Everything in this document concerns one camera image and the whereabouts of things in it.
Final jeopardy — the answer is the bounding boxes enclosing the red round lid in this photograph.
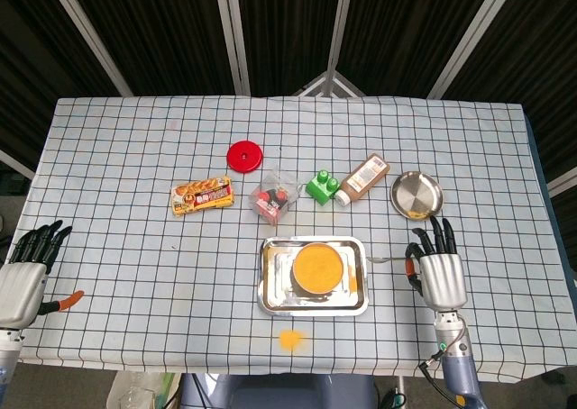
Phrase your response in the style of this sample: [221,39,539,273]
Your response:
[225,141,264,174]

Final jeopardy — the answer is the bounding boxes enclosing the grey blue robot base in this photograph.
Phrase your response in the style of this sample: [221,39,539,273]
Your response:
[179,372,378,409]

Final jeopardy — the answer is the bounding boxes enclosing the spilled yellow powder pile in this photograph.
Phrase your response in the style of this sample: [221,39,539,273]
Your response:
[275,327,311,354]

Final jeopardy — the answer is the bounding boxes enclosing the black cable with plug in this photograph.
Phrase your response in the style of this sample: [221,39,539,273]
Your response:
[417,321,470,409]

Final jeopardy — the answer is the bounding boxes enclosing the bowl of yellow powder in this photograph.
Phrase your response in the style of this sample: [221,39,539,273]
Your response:
[291,242,345,295]

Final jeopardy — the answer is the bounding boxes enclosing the round steel plate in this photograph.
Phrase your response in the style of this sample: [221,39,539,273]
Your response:
[389,170,444,222]

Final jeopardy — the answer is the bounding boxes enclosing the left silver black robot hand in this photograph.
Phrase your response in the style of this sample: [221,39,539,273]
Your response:
[0,219,86,329]

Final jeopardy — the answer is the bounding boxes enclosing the rectangular steel tray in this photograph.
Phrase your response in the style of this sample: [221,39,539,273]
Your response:
[256,235,370,318]

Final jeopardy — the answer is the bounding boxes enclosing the clear plastic bag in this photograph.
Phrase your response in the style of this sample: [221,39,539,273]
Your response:
[106,370,181,409]

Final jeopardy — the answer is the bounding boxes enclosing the white triangular metal frame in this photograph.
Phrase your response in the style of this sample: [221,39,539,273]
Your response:
[291,69,367,98]

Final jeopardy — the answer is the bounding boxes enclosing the dark folding screen white frames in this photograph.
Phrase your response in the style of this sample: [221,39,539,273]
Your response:
[0,0,577,198]

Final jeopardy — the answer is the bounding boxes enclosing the green toy brick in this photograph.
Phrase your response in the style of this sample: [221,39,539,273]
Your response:
[305,169,341,206]

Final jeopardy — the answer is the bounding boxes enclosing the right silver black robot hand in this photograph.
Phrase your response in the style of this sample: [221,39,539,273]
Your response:
[404,214,469,312]

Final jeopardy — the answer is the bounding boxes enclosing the brown sauce bottle white cap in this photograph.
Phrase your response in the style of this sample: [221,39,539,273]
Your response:
[334,153,391,207]

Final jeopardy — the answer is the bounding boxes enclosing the yellow red snack package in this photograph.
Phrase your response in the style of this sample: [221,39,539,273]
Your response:
[169,176,235,217]

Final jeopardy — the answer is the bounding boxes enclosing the clear box with red toy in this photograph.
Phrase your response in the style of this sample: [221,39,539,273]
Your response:
[250,168,302,227]

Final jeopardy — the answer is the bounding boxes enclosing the white black checkered tablecloth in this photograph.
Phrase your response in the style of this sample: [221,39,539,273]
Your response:
[13,95,577,386]

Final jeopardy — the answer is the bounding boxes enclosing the black green cable bundle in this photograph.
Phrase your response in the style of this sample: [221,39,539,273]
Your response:
[377,384,408,409]

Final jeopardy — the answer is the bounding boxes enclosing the silver spoon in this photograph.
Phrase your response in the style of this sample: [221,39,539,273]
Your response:
[365,254,409,265]

